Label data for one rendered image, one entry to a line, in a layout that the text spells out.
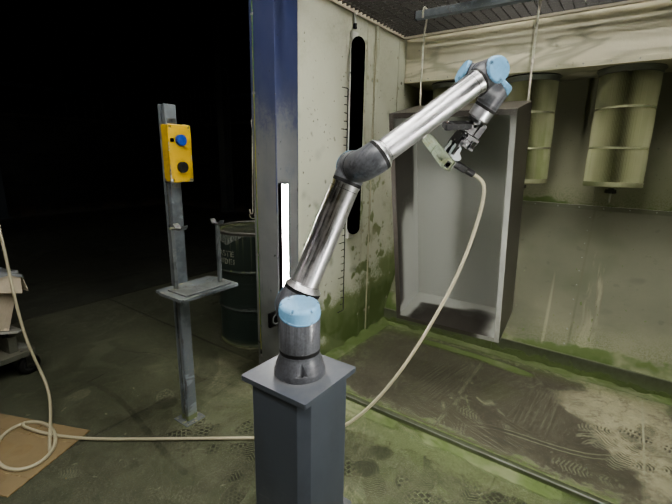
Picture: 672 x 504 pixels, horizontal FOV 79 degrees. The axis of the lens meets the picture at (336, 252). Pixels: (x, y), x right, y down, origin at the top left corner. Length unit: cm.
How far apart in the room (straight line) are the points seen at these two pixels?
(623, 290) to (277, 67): 257
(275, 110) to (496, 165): 121
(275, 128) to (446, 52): 160
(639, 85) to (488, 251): 133
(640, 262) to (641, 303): 28
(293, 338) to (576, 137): 268
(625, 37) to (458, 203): 135
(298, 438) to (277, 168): 136
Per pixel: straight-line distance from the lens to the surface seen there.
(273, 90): 227
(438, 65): 338
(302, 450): 156
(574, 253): 337
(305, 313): 142
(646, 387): 320
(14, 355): 332
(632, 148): 311
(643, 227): 347
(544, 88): 322
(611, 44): 314
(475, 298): 271
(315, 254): 156
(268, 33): 234
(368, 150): 143
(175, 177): 203
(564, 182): 352
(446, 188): 249
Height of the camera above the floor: 143
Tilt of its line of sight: 13 degrees down
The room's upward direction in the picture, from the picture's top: 1 degrees clockwise
